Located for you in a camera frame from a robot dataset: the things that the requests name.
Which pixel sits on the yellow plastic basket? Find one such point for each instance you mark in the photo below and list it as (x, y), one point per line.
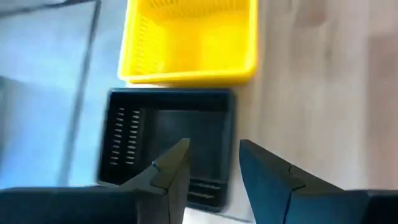
(192, 46)

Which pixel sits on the black plastic basket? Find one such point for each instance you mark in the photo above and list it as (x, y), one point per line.
(192, 124)

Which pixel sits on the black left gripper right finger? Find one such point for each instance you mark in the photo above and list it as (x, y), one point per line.
(273, 193)

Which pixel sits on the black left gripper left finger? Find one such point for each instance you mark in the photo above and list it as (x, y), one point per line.
(168, 186)

